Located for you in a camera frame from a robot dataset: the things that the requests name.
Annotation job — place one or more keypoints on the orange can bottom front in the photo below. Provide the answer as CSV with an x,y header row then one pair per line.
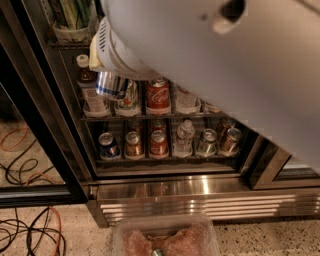
x,y
133,146

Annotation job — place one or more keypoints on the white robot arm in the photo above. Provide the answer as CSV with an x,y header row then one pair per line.
x,y
257,60

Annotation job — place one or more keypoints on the green tall can top shelf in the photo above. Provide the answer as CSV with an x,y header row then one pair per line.
x,y
71,14

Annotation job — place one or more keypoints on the fridge sliding door right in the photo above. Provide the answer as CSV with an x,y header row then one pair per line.
x,y
275,168

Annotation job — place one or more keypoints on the silver green can bottom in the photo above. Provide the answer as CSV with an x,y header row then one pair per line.
x,y
207,142

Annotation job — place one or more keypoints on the clear plastic food container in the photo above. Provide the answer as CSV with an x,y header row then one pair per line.
x,y
165,235

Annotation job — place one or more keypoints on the water bottle middle shelf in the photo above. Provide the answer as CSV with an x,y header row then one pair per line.
x,y
186,102

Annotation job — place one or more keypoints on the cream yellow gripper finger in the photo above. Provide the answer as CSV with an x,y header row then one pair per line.
x,y
96,54

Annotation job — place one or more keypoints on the orange can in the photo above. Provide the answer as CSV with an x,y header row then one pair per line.
x,y
135,125
133,146

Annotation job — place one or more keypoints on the blue can bottom shelf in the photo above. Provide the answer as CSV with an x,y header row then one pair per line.
x,y
108,146

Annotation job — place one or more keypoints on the white green can front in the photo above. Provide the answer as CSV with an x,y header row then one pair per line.
x,y
131,99

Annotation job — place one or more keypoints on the small water bottle bottom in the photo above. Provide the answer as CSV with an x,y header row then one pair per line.
x,y
185,133

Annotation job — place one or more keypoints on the orange can middle shelf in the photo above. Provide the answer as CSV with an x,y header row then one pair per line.
x,y
211,109

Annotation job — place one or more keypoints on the red can bottom rear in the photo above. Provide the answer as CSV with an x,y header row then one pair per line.
x,y
158,124

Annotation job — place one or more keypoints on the red can bottom front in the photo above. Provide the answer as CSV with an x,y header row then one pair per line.
x,y
159,144

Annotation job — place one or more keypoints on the stainless steel fridge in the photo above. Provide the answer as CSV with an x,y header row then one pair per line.
x,y
131,187

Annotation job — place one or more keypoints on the blue silver redbull can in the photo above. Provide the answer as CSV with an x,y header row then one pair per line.
x,y
111,86

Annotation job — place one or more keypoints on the gold can bottom rear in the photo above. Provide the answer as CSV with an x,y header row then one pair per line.
x,y
224,124

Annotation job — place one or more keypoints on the orange can bottom rear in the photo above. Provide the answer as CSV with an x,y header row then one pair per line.
x,y
135,125

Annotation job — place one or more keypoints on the black fridge door left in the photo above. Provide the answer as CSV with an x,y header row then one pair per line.
x,y
43,144

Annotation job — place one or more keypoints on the red coke can front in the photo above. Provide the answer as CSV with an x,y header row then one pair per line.
x,y
158,94

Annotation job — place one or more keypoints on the tea bottle left middle shelf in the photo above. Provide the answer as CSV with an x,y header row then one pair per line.
x,y
86,79

